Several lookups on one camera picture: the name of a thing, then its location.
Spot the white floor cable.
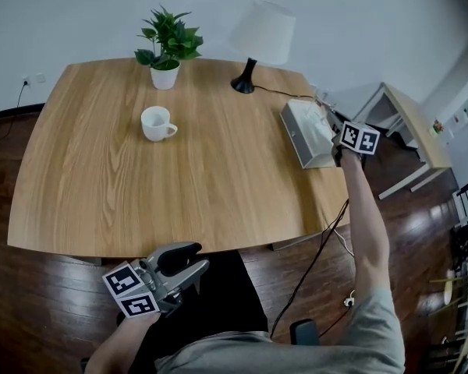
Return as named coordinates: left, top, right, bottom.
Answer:
left=332, top=228, right=355, bottom=257

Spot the black lamp cable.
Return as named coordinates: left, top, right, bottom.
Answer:
left=253, top=85, right=317, bottom=99

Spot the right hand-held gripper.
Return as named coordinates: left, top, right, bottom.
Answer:
left=314, top=93, right=381, bottom=168

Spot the black floor cable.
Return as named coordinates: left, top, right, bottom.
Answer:
left=270, top=199, right=350, bottom=339

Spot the grey rectangular tray box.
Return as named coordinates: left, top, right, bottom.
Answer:
left=278, top=98, right=339, bottom=170

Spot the green plant in white pot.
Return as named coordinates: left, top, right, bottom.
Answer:
left=134, top=4, right=204, bottom=91

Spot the white and wood side desk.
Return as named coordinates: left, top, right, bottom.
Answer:
left=353, top=82, right=453, bottom=201

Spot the person's left forearm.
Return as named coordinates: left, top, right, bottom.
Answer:
left=84, top=312, right=161, bottom=374

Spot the person's grey shirt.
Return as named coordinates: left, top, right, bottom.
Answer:
left=154, top=286, right=406, bottom=374

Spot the white shade black table lamp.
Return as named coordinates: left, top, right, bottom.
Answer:
left=228, top=0, right=296, bottom=94

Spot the black chair armrest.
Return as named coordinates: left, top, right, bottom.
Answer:
left=289, top=319, right=321, bottom=346

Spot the black chair seat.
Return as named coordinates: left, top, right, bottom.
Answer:
left=101, top=250, right=270, bottom=337

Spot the black wall socket cable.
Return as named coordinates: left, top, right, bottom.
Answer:
left=0, top=82, right=28, bottom=147

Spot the person's right forearm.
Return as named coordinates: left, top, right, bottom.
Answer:
left=341, top=152, right=392, bottom=302

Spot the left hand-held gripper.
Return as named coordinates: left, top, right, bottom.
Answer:
left=102, top=241, right=211, bottom=319

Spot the white ceramic cup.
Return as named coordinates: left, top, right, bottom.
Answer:
left=140, top=106, right=179, bottom=143

